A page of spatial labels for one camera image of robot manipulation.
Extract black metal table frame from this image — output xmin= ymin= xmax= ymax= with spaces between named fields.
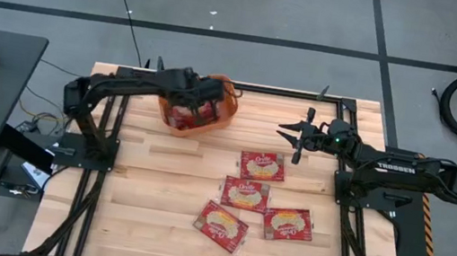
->
xmin=22 ymin=52 xmax=430 ymax=256

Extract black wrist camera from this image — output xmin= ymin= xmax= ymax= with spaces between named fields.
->
xmin=322 ymin=118 xmax=360 ymax=160
xmin=198 ymin=76 xmax=228 ymax=104

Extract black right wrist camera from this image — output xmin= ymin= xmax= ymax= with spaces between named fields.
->
xmin=322 ymin=118 xmax=360 ymax=160

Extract red popcorn bag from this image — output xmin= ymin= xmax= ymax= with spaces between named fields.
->
xmin=163 ymin=99 xmax=204 ymax=135
xmin=188 ymin=197 xmax=253 ymax=256
xmin=215 ymin=173 xmax=275 ymax=216
xmin=259 ymin=202 xmax=318 ymax=248
xmin=234 ymin=146 xmax=290 ymax=186
xmin=191 ymin=98 xmax=223 ymax=130

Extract long black floor cable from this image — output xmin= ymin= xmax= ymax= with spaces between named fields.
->
xmin=92 ymin=0 xmax=154 ymax=69

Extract black desk leg bar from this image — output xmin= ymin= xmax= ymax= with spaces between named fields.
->
xmin=0 ymin=123 xmax=59 ymax=173

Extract tangled floor cables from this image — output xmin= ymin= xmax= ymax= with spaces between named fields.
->
xmin=13 ymin=83 xmax=79 ymax=138

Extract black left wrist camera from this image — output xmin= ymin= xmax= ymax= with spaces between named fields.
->
xmin=198 ymin=76 xmax=228 ymax=104

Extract orange plastic basket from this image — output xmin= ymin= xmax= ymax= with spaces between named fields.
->
xmin=152 ymin=65 xmax=244 ymax=146

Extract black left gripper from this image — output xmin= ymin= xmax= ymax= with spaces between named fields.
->
xmin=164 ymin=67 xmax=224 ymax=132

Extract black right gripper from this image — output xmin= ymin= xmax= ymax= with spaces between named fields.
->
xmin=271 ymin=102 xmax=341 ymax=171

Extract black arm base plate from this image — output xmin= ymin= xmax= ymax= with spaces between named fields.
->
xmin=330 ymin=169 xmax=419 ymax=216
xmin=52 ymin=129 xmax=121 ymax=174

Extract black hazard-striped side panel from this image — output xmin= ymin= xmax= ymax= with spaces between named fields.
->
xmin=367 ymin=145 xmax=457 ymax=256

